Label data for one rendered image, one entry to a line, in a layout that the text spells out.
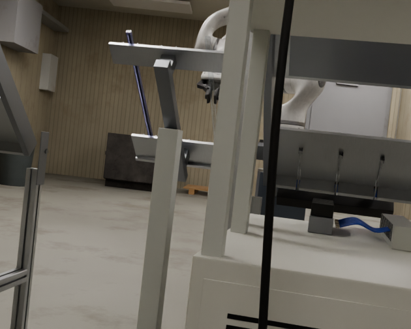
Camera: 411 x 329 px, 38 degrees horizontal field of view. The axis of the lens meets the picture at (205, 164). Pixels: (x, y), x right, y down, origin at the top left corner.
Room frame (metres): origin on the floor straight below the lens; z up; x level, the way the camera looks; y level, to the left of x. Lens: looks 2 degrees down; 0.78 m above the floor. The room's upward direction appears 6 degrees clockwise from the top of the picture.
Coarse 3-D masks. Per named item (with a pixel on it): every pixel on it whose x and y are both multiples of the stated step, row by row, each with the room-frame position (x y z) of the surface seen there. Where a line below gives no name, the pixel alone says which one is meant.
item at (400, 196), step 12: (276, 180) 1.73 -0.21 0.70; (288, 180) 1.73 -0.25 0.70; (300, 180) 1.73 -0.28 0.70; (312, 180) 1.73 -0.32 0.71; (324, 180) 1.72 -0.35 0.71; (324, 192) 1.70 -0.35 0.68; (348, 192) 1.69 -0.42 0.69; (360, 192) 1.68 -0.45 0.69; (372, 192) 1.68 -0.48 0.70; (384, 192) 1.68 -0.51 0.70; (396, 192) 1.68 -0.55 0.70; (408, 192) 1.67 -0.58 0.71
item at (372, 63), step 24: (288, 48) 1.41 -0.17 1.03; (312, 48) 1.35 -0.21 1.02; (336, 48) 1.34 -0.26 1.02; (360, 48) 1.33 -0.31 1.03; (384, 48) 1.31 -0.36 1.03; (408, 48) 1.30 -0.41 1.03; (288, 72) 1.47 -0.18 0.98; (312, 72) 1.40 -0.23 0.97; (336, 72) 1.39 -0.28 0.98; (360, 72) 1.37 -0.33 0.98; (384, 72) 1.36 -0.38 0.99; (408, 72) 1.34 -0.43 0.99
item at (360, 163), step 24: (288, 144) 1.65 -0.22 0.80; (312, 144) 1.63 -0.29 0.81; (336, 144) 1.61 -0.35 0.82; (360, 144) 1.59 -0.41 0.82; (384, 144) 1.57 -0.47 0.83; (408, 144) 1.55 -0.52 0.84; (288, 168) 1.72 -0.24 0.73; (312, 168) 1.70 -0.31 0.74; (336, 168) 1.68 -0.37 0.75; (360, 168) 1.66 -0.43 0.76; (384, 168) 1.64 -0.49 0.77; (408, 168) 1.62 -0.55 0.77
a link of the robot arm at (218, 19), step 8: (224, 8) 1.91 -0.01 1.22; (216, 16) 1.90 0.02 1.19; (224, 16) 1.91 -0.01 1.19; (208, 24) 1.89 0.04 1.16; (216, 24) 1.91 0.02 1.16; (224, 24) 1.95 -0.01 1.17; (200, 32) 1.90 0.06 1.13; (208, 32) 1.89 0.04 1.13; (200, 40) 1.88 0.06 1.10; (216, 40) 1.89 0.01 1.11
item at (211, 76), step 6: (210, 36) 1.57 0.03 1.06; (210, 42) 1.58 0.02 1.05; (210, 48) 1.59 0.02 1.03; (210, 72) 1.65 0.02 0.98; (210, 78) 1.67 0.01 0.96; (210, 84) 1.68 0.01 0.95; (210, 90) 1.70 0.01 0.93; (210, 96) 1.72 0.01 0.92; (216, 108) 1.76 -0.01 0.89; (216, 114) 1.77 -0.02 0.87
